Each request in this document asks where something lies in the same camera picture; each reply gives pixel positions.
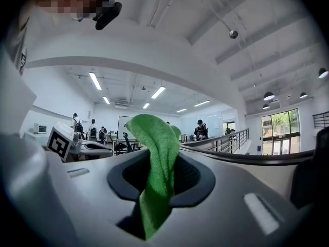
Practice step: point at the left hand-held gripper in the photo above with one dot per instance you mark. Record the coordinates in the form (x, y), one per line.
(60, 143)

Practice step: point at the black office chair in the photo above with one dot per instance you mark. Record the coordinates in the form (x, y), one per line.
(127, 143)

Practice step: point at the green cloth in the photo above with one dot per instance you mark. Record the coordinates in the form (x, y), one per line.
(160, 158)

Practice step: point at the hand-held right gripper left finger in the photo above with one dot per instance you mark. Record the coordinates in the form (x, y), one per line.
(77, 202)

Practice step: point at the metal balcony railing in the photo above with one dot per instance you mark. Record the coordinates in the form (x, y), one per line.
(231, 140)

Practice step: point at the white box appliance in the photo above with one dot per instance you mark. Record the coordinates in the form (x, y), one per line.
(41, 129)

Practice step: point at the person's white shirt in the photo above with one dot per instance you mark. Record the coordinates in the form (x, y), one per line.
(15, 99)

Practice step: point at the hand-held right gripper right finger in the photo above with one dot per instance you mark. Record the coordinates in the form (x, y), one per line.
(218, 215)

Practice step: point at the black head-worn camera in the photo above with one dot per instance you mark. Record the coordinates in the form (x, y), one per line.
(108, 11)

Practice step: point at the round metal ceiling fixture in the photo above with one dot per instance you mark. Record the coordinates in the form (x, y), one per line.
(233, 34)

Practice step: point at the white whiteboard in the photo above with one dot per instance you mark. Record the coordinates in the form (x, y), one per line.
(123, 126)

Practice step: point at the dark dome pendant lamp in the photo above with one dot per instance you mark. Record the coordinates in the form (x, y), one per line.
(266, 106)
(303, 95)
(323, 73)
(268, 96)

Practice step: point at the ceiling strip lights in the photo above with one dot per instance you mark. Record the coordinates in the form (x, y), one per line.
(95, 80)

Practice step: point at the dark rounded object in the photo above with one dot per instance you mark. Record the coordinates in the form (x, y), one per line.
(306, 181)

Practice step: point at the glass entrance door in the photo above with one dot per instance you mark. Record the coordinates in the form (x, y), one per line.
(280, 132)

